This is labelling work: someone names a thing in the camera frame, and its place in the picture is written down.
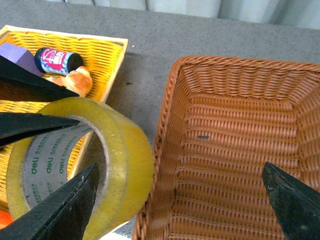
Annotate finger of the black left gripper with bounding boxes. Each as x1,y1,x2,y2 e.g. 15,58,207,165
0,56,79,102
0,112,80,147

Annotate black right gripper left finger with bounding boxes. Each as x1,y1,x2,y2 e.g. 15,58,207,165
0,163,100,240

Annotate brown wicker basket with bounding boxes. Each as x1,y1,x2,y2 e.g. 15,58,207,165
132,55,320,240

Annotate purple foam cube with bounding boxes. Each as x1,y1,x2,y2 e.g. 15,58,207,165
0,42,44,77

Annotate yellow woven basket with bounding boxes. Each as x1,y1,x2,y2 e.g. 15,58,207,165
0,25,128,212

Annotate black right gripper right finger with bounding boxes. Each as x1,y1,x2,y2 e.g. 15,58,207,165
262,162,320,240

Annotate toy croissant bread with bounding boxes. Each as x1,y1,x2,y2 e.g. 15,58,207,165
46,66,93,97

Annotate small dark labelled jar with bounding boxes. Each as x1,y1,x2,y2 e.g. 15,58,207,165
34,47,85,76

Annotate orange toy carrot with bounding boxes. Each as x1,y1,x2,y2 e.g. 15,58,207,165
0,210,14,230

